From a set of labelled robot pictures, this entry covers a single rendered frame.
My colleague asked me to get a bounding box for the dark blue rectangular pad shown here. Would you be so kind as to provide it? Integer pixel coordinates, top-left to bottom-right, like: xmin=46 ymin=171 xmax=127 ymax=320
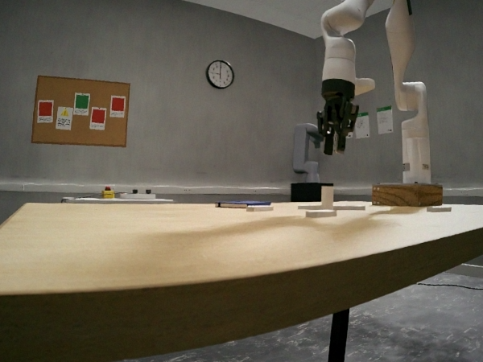
xmin=215 ymin=201 xmax=270 ymax=208

